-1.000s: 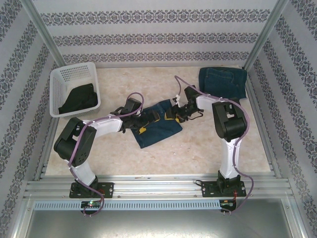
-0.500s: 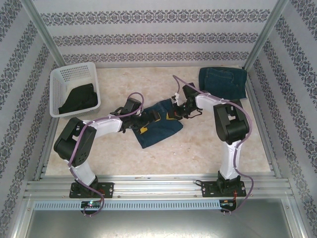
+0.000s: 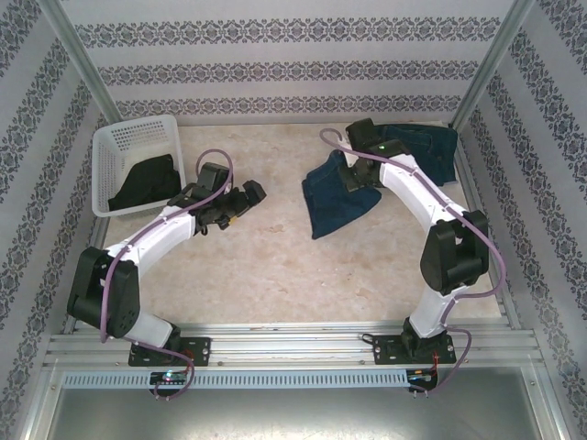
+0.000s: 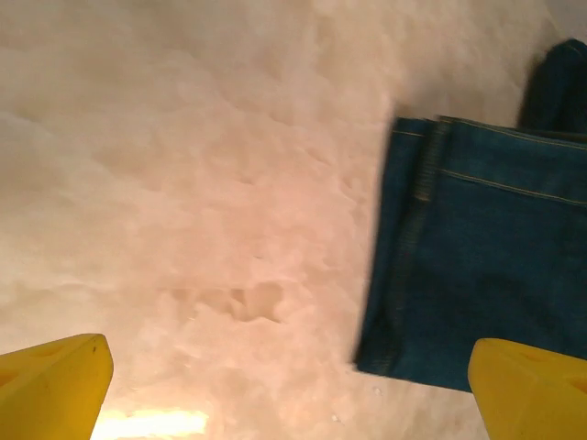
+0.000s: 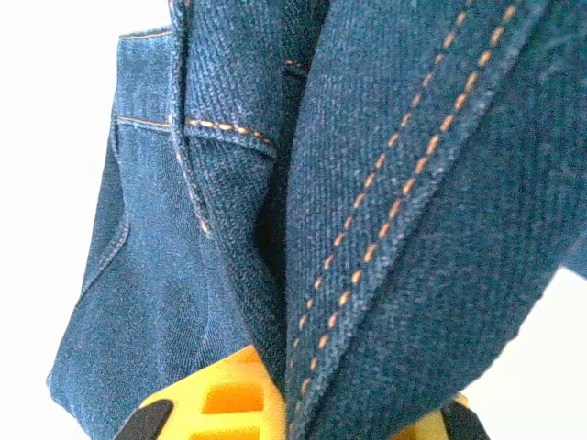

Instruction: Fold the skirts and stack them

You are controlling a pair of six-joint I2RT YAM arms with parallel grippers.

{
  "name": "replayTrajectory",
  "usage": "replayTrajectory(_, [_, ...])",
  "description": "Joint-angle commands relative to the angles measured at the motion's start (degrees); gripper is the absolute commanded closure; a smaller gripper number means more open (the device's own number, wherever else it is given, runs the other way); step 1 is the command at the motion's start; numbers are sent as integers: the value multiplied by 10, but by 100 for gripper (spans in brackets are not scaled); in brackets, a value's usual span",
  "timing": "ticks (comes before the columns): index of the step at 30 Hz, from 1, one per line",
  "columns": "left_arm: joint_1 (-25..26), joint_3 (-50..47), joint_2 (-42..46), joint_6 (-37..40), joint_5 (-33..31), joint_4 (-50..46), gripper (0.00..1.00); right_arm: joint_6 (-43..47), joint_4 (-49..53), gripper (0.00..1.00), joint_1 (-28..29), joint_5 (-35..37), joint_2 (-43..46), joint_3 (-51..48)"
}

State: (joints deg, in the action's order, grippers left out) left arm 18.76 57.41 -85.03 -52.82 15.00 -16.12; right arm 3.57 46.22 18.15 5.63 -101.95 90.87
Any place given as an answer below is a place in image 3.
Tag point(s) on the aluminium side rail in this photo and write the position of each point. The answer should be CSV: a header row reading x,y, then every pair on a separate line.
x,y
509,316
97,229

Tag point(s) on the left circuit board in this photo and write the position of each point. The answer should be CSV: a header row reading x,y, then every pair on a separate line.
x,y
169,378

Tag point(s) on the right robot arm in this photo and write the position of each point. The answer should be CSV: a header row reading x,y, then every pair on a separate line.
x,y
454,256

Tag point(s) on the right circuit board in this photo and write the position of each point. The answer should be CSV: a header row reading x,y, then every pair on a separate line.
x,y
422,377

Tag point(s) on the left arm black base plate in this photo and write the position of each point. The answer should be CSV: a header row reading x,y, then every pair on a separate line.
x,y
199,350

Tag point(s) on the aluminium mounting rail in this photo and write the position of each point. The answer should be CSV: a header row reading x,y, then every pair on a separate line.
x,y
293,341

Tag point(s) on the grey metal sheet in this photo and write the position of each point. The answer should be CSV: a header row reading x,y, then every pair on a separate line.
x,y
293,414

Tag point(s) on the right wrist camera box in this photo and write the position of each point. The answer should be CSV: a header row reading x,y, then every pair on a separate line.
x,y
350,158

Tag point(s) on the plain denim skirt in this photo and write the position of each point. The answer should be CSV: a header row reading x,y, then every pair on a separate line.
x,y
435,146

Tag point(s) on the white plastic basket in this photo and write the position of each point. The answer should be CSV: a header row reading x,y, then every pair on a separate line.
x,y
137,130

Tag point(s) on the black skirt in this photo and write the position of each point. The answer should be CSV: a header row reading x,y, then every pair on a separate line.
x,y
147,183

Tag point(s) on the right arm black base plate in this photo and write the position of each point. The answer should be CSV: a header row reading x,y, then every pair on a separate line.
x,y
387,350

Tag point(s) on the aluminium frame post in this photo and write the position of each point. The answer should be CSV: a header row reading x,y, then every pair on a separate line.
x,y
77,50
496,50

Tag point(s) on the buttoned pocket denim skirt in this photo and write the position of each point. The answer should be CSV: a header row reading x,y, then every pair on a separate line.
x,y
335,211

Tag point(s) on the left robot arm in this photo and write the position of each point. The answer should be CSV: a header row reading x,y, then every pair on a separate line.
x,y
91,293

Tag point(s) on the circuit board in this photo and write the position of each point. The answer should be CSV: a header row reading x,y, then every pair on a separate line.
x,y
169,378
422,377

